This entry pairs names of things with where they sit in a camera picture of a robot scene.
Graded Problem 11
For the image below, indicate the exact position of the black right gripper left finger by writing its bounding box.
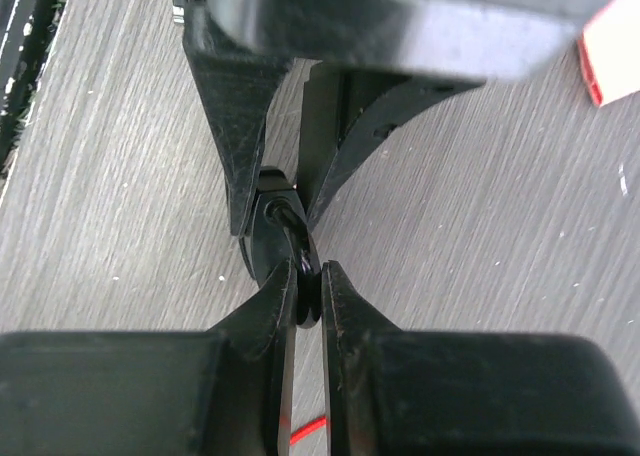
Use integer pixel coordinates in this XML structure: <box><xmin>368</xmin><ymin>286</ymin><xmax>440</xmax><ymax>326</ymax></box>
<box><xmin>1</xmin><ymin>261</ymin><xmax>297</xmax><ymax>455</ymax></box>

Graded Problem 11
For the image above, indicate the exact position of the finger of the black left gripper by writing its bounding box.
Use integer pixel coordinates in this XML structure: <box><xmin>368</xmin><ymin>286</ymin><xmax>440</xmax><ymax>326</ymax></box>
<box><xmin>182</xmin><ymin>1</ymin><xmax>293</xmax><ymax>236</ymax></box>
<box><xmin>298</xmin><ymin>63</ymin><xmax>484</xmax><ymax>229</ymax></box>

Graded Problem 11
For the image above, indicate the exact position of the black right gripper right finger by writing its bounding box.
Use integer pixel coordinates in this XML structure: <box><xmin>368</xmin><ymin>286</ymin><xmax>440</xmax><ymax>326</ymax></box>
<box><xmin>322</xmin><ymin>261</ymin><xmax>639</xmax><ymax>455</ymax></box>

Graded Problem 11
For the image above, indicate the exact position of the black-headed key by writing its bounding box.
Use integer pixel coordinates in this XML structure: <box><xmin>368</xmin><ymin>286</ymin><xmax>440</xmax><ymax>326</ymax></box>
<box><xmin>279</xmin><ymin>208</ymin><xmax>322</xmax><ymax>330</ymax></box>

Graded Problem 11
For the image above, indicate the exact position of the black padlock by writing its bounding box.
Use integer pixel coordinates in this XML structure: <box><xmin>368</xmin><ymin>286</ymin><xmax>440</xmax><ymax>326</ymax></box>
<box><xmin>240</xmin><ymin>167</ymin><xmax>321</xmax><ymax>288</ymax></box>

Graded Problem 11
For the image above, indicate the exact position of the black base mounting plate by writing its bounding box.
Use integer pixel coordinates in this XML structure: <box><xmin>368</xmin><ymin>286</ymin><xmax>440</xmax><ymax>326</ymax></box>
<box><xmin>1</xmin><ymin>0</ymin><xmax>67</xmax><ymax>180</ymax></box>

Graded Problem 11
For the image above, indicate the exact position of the pink cloth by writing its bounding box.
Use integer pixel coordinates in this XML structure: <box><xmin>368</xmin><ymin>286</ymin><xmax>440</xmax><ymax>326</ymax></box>
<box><xmin>577</xmin><ymin>0</ymin><xmax>640</xmax><ymax>108</ymax></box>

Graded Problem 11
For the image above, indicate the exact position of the red cable seal lock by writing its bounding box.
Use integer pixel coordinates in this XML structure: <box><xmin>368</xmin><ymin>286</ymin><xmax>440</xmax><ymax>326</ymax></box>
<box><xmin>289</xmin><ymin>415</ymin><xmax>327</xmax><ymax>446</ymax></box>

